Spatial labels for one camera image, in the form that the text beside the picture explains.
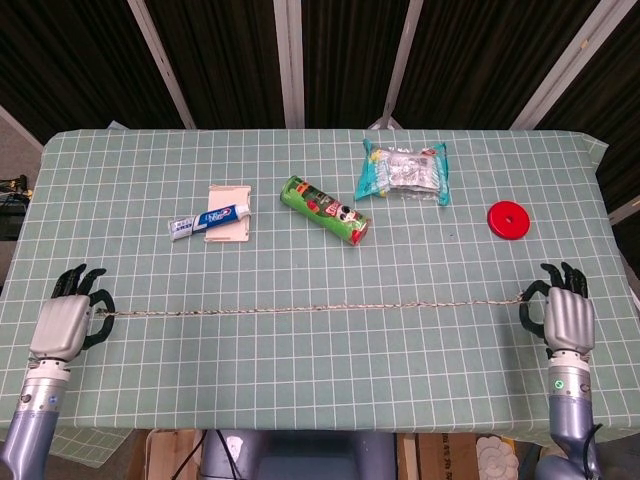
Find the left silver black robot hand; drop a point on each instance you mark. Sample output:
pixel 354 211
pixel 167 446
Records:
pixel 60 325

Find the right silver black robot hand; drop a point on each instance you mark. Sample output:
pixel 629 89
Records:
pixel 570 320

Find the red plastic disc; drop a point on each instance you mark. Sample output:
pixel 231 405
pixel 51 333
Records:
pixel 500 222

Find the white flower shaped object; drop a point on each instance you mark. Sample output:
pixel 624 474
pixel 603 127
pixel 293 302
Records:
pixel 495 457

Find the brown cardboard box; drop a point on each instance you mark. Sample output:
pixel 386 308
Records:
pixel 160 457
pixel 445 457

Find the blue white toothpaste tube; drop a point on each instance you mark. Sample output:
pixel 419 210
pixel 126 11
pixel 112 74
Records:
pixel 210 220

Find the beige flat plastic tray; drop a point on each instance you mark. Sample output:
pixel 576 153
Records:
pixel 227 197

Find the teal silver snack bag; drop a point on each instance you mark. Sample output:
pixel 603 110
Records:
pixel 405 170

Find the green grid tablecloth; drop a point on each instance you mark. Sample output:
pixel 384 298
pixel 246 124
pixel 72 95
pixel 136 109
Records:
pixel 300 370

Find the green chips can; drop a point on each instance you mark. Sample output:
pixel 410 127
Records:
pixel 325 207

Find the grey blue robot torso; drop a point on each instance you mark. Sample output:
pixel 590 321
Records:
pixel 310 457

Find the dark pleated curtain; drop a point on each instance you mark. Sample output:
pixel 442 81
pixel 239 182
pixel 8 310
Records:
pixel 230 60

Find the white frame post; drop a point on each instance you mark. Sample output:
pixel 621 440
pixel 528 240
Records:
pixel 560 70
pixel 289 60
pixel 160 60
pixel 400 60

